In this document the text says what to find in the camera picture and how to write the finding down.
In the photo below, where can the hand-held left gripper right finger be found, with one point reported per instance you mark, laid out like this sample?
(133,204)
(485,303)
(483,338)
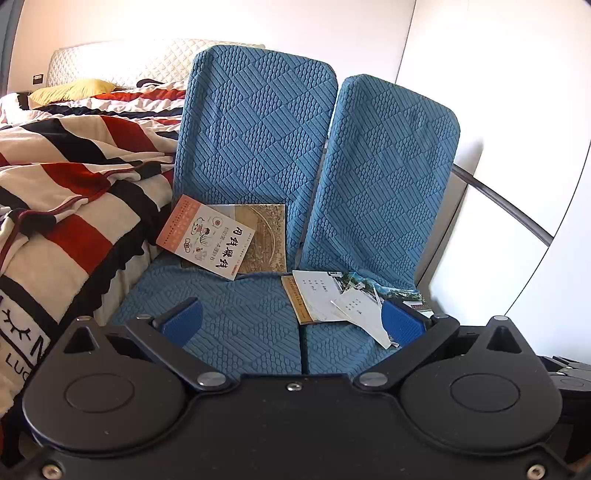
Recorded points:
(401,323)

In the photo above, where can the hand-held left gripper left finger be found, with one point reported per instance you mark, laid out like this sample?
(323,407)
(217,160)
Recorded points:
(182,318)

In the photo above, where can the white photo cover notebook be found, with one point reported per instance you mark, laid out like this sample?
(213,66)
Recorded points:
(358,309)
(397,293)
(314,295)

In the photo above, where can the orange white cartoon book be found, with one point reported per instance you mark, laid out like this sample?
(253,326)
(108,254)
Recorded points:
(207,235)

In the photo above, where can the yellow-brown book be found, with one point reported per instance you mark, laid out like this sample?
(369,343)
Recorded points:
(292,300)

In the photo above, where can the brown painting book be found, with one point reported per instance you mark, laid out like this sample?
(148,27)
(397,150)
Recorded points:
(270,240)

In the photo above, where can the blue textured seat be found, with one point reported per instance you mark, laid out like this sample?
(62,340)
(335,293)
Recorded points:
(254,115)
(392,184)

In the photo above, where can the red black striped blanket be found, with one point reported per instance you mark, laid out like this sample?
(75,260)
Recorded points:
(69,184)

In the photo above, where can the yellow pillow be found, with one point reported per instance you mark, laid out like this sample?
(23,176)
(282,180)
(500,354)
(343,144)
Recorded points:
(69,91)

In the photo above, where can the white quilted headboard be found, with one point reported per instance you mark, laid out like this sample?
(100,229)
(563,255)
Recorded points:
(152,60)

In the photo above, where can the blue-grey curtain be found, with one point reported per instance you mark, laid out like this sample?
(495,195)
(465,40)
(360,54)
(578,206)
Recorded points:
(7,55)

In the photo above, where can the grey metal rail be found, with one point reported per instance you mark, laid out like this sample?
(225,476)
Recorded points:
(508,205)

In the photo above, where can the wall socket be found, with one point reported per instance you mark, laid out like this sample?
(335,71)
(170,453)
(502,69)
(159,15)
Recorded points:
(38,79)

